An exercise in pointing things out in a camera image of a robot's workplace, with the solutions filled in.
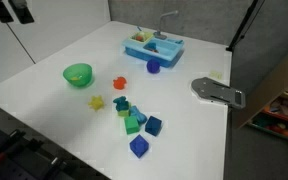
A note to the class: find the yellow green sink basket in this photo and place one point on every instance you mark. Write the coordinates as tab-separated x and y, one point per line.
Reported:
147	35

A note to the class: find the small pale yellow piece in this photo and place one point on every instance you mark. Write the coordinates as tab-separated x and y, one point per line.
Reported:
216	74

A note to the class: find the blue toy sink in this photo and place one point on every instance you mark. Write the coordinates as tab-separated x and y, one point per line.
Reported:
165	55

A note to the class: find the bright blue cube block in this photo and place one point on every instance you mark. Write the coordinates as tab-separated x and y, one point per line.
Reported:
139	146

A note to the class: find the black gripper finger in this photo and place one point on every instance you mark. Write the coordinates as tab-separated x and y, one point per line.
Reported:
0	10
22	11

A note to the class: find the orange toy figure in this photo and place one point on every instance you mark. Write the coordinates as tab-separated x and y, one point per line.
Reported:
119	83

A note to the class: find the dark blue cube block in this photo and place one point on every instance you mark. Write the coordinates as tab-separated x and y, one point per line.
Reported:
153	126

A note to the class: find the grey toy faucet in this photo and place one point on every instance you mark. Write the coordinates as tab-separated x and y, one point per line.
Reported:
160	33

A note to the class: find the orange toy food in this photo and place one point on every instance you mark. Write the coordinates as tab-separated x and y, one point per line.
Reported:
139	38

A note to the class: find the grey metal mounting plate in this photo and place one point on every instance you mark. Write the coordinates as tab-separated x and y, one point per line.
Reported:
214	90

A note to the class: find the purple blue ball toy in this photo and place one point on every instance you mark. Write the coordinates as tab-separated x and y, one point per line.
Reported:
153	66

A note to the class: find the cardboard toy shelf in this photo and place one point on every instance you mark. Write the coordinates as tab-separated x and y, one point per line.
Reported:
277	83

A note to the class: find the black tripod pole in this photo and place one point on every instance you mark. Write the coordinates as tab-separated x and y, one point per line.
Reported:
242	28

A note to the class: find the black equipment with red clamp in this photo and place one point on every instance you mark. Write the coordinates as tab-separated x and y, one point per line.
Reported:
20	156

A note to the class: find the yellow star toy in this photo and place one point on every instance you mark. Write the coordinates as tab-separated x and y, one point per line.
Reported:
96	103

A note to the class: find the light blue toy figure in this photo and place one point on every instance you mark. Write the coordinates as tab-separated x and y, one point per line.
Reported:
138	115

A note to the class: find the dark teal green toy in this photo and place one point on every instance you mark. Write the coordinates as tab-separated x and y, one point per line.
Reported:
120	103

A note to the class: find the green translucent plastic bowl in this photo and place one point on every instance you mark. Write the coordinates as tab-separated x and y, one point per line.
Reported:
84	71

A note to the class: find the small yellow toy piece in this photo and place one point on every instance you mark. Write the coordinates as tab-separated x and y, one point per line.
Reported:
75	78

